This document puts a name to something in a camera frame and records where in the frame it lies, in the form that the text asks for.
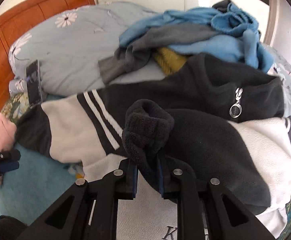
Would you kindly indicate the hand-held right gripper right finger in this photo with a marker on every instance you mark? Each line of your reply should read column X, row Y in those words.
column 161, row 180

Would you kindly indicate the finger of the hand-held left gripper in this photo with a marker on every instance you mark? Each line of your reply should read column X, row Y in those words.
column 9, row 155
column 9, row 167

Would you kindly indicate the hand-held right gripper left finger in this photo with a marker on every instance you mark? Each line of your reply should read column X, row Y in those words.
column 134, row 180

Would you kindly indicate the black white fleece jacket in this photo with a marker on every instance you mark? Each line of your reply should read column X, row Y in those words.
column 210, row 142

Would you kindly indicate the grey fleece garment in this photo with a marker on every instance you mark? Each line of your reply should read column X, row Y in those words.
column 135, row 55

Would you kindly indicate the smartphone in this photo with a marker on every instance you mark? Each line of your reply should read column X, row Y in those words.
column 34, row 85

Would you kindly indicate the light blue floral duvet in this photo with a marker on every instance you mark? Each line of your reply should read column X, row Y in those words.
column 73, row 55

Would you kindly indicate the yellow knitted garment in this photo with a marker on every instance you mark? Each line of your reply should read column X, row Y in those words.
column 170, row 61

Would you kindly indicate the orange wooden headboard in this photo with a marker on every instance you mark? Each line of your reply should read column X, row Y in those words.
column 23, row 20

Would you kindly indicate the blue fleece garment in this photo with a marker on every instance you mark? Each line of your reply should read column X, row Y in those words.
column 210, row 47

